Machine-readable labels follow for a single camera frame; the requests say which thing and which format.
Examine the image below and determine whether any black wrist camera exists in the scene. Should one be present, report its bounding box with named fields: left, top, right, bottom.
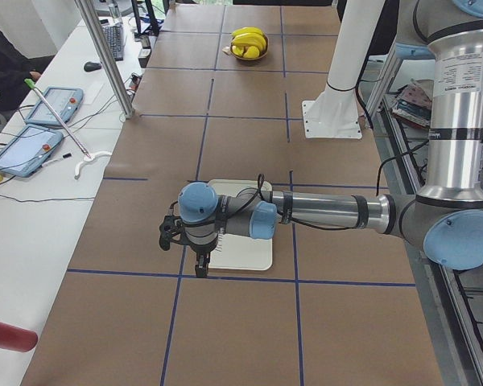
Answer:
left=159, top=215, right=182, bottom=251

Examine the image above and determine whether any yellow pear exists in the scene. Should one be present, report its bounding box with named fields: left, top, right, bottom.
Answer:
left=230, top=45, right=260, bottom=60

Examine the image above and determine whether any near blue teach pendant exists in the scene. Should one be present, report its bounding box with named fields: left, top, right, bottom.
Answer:
left=0, top=124, right=64, bottom=178

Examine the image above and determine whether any yellow banana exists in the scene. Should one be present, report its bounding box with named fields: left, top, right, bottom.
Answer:
left=231, top=27, right=264, bottom=38
left=238, top=33, right=266, bottom=53
left=231, top=34, right=258, bottom=47

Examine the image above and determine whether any black computer mouse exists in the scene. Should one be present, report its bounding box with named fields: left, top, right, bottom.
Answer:
left=83, top=61, right=102, bottom=72

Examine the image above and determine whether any white plastic hook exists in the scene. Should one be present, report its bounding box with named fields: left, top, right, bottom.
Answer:
left=74, top=151, right=112, bottom=180

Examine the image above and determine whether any white camera pillar with base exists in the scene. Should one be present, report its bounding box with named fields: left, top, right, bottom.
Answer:
left=302, top=1, right=369, bottom=139

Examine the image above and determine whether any blue teach pendant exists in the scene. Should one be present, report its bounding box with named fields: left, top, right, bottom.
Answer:
left=0, top=124, right=64, bottom=178
left=24, top=87, right=84, bottom=128

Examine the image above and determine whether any white bear tray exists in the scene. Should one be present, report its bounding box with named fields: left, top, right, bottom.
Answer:
left=208, top=179, right=273, bottom=271

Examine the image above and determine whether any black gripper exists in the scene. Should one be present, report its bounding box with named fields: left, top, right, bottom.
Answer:
left=186, top=232, right=218, bottom=278

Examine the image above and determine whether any black keyboard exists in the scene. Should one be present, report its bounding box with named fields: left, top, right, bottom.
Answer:
left=101, top=24, right=124, bottom=61

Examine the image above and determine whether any stack of magazines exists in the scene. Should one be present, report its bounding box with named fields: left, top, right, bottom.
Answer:
left=391, top=80, right=434, bottom=128

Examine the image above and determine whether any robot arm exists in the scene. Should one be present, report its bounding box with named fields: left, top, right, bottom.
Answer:
left=159, top=1, right=483, bottom=277

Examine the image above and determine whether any red bottle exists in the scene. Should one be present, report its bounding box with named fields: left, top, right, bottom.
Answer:
left=0, top=322, right=38, bottom=352

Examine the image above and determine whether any aluminium frame post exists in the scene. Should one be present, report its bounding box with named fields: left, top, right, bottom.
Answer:
left=75, top=0, right=134, bottom=119

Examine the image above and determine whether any long silver reach stick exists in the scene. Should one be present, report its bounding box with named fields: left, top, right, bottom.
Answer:
left=24, top=78, right=91, bottom=158

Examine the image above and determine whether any brown wicker basket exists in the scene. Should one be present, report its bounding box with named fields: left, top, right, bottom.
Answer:
left=229, top=32, right=268, bottom=61

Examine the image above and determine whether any far blue teach pendant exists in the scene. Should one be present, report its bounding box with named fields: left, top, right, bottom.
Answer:
left=24, top=87, right=84, bottom=128

